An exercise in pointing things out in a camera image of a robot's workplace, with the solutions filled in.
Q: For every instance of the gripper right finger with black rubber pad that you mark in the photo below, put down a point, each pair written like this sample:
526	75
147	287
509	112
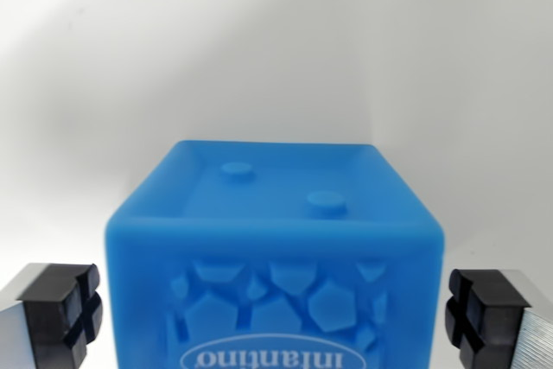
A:
492	321

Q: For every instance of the gripper left finger with black rubber pad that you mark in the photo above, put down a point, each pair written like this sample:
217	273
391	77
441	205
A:
52	317

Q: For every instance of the blue soft toy cube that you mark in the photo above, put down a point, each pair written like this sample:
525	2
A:
276	248

